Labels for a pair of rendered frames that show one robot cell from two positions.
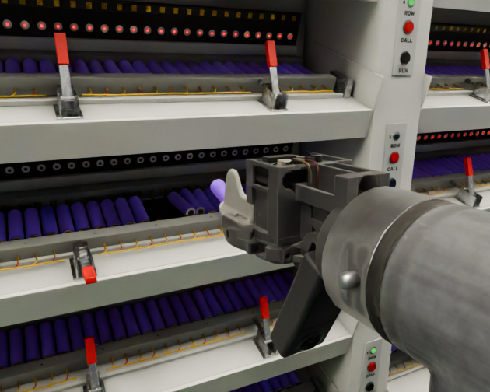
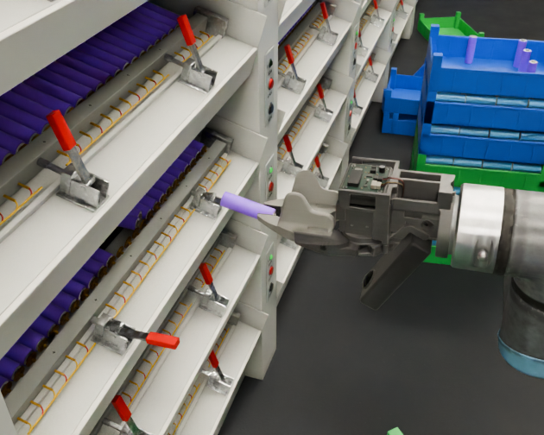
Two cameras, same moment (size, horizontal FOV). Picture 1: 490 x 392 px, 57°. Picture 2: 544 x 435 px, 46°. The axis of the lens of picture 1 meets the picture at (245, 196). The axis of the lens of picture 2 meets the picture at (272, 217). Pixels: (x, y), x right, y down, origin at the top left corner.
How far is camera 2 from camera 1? 52 cm
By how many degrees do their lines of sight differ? 45
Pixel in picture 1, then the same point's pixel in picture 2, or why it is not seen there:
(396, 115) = (268, 43)
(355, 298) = (483, 261)
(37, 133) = (88, 237)
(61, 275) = (106, 358)
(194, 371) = (184, 365)
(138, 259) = (142, 299)
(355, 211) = (471, 215)
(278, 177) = (389, 202)
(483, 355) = not seen: outside the picture
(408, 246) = (521, 230)
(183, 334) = not seen: hidden behind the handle
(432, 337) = not seen: outside the picture
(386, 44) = not seen: outside the picture
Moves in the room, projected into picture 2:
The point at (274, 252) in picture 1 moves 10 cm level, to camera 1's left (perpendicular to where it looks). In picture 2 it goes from (379, 249) to (317, 294)
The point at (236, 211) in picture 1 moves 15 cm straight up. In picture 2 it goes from (306, 225) to (311, 99)
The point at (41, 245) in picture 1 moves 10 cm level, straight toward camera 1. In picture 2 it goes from (70, 343) to (156, 368)
